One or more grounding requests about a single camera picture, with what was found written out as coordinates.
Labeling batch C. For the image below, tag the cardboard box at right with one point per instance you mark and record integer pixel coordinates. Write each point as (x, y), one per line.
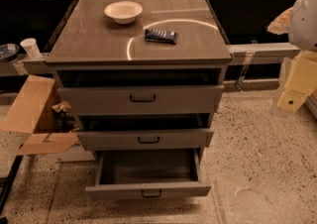
(311, 103)

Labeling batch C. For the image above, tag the open cardboard box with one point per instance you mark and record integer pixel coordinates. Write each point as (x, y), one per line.
(32, 113)

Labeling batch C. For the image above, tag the white paper cup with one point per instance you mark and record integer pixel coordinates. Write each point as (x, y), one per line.
(31, 48)

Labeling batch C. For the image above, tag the white bowl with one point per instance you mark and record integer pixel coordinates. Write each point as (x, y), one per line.
(123, 12)

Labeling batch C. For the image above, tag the grey drawer cabinet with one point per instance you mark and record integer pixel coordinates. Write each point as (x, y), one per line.
(92, 41)

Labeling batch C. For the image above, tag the grey drawer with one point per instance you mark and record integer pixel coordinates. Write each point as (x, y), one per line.
(148, 174)
(140, 91)
(144, 132)

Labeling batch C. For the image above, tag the black pole on floor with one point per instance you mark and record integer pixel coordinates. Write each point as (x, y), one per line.
(7, 181)

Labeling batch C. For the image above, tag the dark round dish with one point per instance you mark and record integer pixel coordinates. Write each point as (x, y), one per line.
(8, 52)

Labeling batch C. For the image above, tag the dark blue snack packet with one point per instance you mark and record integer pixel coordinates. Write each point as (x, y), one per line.
(160, 36)

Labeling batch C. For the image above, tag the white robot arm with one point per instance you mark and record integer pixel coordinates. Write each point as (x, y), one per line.
(300, 23)

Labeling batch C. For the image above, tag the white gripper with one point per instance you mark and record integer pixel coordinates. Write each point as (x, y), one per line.
(304, 23)

